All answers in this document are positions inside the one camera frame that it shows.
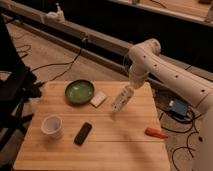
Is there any clear plastic bottle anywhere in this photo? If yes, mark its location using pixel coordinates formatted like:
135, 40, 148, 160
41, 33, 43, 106
112, 85, 134, 112

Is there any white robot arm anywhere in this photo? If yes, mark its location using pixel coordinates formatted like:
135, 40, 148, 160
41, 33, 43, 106
128, 39, 213, 171

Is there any white rectangular block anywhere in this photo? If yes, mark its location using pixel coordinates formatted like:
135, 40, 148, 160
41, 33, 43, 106
90, 91, 107, 107

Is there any green ceramic bowl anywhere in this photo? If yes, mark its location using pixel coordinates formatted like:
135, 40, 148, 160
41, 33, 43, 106
65, 80, 95, 105

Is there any black remote control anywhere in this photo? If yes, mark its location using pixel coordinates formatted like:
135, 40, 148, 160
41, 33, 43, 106
74, 122, 92, 145

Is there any orange marker pen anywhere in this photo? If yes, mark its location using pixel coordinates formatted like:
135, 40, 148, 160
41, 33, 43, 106
145, 128, 168, 139

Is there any blue power box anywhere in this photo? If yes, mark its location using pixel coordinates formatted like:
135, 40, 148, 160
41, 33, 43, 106
169, 99, 188, 117

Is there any black cable on floor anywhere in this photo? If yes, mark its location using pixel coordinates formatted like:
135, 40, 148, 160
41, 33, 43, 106
31, 37, 90, 84

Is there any white object on rail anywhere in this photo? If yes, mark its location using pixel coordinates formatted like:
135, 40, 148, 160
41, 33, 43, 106
46, 4, 65, 22

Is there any black cables right floor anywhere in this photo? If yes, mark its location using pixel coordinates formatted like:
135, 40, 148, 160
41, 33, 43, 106
156, 96, 204, 164

